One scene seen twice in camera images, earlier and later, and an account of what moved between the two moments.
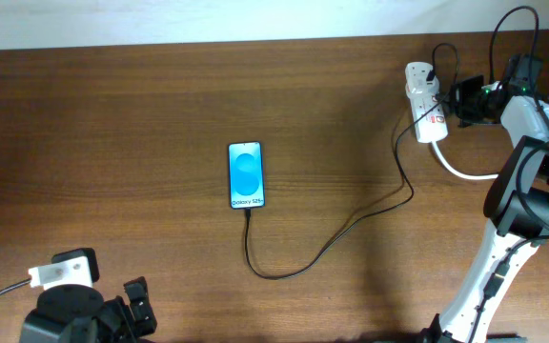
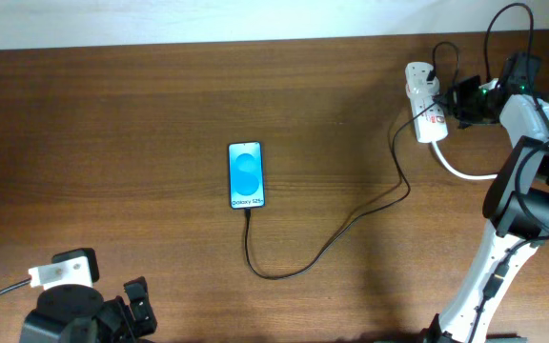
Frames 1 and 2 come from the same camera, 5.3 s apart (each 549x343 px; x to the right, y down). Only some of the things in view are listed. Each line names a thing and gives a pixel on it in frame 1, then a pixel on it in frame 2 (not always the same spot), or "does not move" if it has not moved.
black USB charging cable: x=380 y=212 → x=350 y=224
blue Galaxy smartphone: x=246 y=176 does not move
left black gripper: x=129 y=329 does not move
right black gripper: x=456 y=105 does not move
